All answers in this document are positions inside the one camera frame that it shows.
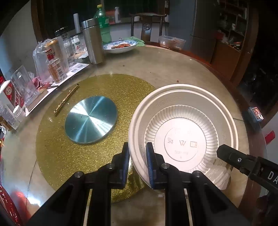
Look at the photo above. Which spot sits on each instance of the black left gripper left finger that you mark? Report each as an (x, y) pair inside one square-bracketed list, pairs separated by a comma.
[(118, 178)]

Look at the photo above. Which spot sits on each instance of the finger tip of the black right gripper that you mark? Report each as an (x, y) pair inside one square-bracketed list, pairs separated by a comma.
[(245, 163)]

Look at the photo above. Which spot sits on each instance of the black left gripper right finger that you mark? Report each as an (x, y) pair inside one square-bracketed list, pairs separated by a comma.
[(154, 161)]

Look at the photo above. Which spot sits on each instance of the white plastic bowl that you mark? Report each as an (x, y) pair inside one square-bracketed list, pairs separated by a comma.
[(186, 125)]

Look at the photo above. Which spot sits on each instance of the silver round turntable disc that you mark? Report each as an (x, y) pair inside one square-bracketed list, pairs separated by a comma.
[(91, 119)]

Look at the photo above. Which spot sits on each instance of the blue cigarette pack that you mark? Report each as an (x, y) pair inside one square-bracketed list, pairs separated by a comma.
[(255, 114)]

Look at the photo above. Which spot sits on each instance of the gold glitter round placemat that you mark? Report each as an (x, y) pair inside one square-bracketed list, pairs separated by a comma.
[(58, 157)]

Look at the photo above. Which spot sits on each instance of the white small pill bottle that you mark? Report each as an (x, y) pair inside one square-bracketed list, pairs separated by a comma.
[(19, 113)]

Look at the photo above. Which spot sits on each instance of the small glass liquor bottle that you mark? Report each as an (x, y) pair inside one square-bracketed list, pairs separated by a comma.
[(55, 67)]

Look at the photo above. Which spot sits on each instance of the blue white food plate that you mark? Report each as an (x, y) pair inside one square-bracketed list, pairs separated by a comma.
[(118, 47)]

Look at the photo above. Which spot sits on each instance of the clear plastic food container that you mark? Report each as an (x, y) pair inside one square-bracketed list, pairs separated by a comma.
[(171, 42)]

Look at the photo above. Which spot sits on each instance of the white bottle red cap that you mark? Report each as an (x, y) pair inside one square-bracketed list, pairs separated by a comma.
[(10, 96)]

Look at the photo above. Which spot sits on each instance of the clear glass pitcher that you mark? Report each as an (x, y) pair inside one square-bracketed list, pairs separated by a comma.
[(24, 85)]

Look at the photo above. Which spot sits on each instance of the green soda bottle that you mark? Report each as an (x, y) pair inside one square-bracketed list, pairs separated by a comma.
[(103, 21)]

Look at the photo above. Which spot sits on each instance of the bagged red can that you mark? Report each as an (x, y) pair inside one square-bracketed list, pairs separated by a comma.
[(41, 61)]

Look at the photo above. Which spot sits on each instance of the dark wooden chair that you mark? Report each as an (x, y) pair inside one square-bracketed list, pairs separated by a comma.
[(147, 21)]

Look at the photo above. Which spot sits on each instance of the steel thermos flask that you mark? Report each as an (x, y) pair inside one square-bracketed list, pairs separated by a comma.
[(93, 41)]

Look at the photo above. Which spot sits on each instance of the white roll on sill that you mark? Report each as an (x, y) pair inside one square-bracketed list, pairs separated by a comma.
[(76, 23)]

